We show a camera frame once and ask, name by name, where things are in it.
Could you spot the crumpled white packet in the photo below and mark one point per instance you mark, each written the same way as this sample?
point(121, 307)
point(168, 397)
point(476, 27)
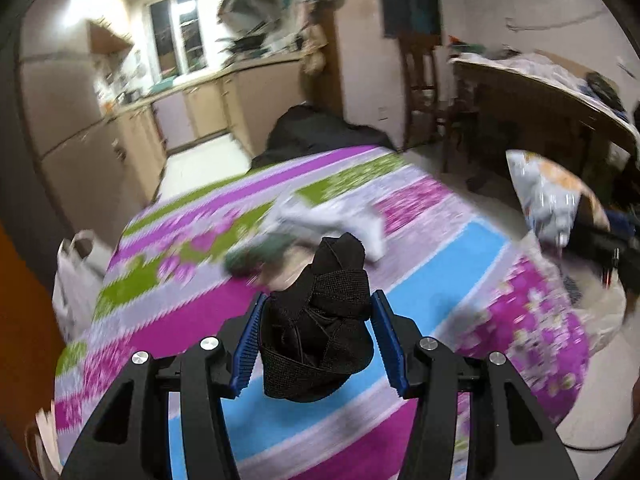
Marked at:
point(320, 216)

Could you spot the floral printed tablecloth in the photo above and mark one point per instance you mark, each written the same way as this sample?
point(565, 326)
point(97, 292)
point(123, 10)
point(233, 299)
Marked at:
point(400, 260)

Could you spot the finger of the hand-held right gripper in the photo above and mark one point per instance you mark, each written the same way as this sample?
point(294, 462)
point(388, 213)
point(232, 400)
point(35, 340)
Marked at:
point(590, 246)

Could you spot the kitchen window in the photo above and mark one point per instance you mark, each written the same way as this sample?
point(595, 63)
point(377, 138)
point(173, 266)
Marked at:
point(177, 30)

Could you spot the hanging plastic bags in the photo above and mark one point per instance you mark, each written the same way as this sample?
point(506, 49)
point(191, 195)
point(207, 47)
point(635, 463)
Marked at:
point(315, 40)

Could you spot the beige refrigerator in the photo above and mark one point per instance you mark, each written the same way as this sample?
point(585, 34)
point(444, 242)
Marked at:
point(70, 135)

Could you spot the round green item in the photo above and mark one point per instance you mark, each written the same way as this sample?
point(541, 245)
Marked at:
point(250, 258)

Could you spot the large white plastic bag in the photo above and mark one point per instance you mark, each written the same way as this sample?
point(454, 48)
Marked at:
point(600, 320)

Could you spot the white plastic carrier bag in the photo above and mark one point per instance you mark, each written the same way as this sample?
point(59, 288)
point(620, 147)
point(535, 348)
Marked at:
point(75, 280)

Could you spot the black bag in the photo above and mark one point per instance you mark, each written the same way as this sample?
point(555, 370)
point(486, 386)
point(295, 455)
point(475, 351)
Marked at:
point(320, 132)

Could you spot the dark wooden table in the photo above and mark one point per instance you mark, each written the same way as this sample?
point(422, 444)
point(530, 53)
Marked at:
point(530, 97)

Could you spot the dark wooden chair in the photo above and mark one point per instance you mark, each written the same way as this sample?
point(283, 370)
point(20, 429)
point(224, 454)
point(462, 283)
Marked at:
point(422, 80)

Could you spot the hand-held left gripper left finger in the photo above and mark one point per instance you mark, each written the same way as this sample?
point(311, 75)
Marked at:
point(247, 355)

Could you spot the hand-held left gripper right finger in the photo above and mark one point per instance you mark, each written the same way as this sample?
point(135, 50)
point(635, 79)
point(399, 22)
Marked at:
point(392, 351)

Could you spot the wall socket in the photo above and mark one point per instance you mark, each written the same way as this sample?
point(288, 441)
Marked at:
point(384, 112)

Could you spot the brown cardboard block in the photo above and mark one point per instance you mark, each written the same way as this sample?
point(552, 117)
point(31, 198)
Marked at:
point(320, 340)

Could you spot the beige kitchen cabinets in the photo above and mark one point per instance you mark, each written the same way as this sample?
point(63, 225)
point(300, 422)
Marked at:
point(235, 105)

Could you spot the white printed snack packet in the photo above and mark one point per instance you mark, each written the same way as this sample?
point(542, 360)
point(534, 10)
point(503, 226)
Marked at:
point(545, 190)

